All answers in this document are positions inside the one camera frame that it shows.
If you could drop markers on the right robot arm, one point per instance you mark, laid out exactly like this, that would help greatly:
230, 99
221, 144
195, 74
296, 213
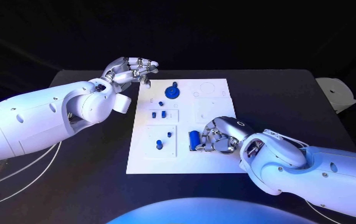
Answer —
300, 166

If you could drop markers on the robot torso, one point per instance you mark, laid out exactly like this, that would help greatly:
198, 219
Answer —
211, 212

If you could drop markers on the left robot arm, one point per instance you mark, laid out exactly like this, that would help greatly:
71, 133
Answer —
42, 116

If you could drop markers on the blue flat plug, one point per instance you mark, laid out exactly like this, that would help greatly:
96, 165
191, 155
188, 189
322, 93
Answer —
153, 115

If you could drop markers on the white task board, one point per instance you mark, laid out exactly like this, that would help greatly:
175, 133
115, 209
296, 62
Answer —
166, 160

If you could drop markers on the blue gear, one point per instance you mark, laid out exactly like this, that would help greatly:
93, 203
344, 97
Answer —
172, 92

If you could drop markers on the large blue oval peg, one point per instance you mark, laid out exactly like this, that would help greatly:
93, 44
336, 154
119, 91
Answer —
159, 144

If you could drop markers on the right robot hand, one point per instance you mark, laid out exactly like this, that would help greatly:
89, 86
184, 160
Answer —
225, 135

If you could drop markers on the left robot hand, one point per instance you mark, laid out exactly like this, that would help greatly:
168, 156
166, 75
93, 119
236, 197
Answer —
125, 71

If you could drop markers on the white round device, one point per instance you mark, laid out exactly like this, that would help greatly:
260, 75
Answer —
335, 94

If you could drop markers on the long blue cylinder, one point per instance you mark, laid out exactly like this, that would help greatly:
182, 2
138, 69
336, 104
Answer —
194, 140

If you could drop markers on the blue block plug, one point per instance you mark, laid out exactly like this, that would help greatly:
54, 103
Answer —
164, 114

